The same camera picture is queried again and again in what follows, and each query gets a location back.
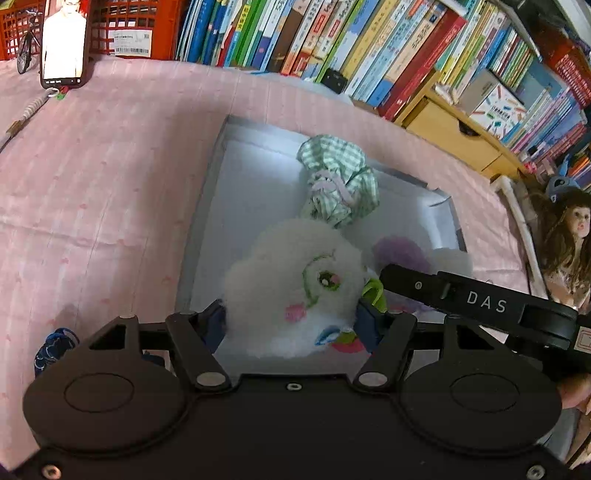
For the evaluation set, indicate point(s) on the small toy bicycle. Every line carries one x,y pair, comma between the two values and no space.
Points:
28,34

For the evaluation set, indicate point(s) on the grey cardboard box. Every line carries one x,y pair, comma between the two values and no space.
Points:
249,184

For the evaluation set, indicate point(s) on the pink striped tablecloth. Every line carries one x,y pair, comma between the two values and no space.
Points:
115,184

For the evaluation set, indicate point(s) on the small black device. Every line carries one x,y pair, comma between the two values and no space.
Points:
333,81

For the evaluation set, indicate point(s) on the blue plush toy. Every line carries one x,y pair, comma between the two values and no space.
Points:
561,184

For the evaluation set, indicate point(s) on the green patterned fabric bundle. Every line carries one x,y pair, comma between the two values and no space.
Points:
332,157

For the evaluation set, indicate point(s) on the red plastic basket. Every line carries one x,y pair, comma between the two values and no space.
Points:
568,69

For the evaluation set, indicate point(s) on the blue patterned scrunchie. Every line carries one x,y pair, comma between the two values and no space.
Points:
46,355

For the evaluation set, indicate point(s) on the white plush toy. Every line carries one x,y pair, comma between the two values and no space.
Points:
277,277

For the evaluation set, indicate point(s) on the red plastic crate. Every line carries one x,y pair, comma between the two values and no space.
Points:
138,18

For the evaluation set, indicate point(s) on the smartphone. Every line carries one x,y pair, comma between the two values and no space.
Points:
64,46

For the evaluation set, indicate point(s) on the wooden drawer unit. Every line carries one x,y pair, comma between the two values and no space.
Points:
443,124

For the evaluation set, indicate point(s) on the white plastic tube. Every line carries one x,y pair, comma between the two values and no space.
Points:
521,221

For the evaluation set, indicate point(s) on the person's right hand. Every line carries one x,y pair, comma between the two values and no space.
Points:
575,392

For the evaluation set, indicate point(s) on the white box with colourful print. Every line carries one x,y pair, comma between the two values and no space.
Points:
498,108

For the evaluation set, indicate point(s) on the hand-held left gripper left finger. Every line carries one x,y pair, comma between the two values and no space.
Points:
214,323

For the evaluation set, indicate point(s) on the doll with brown hair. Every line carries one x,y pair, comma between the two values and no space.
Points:
572,230

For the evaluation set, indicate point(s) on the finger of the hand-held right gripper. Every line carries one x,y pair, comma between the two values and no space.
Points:
411,282

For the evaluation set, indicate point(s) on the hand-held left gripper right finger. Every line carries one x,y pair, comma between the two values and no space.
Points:
369,323

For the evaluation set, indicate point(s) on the purple plush toy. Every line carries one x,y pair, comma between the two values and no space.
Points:
401,251

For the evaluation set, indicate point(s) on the row of upright books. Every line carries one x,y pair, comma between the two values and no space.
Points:
323,37

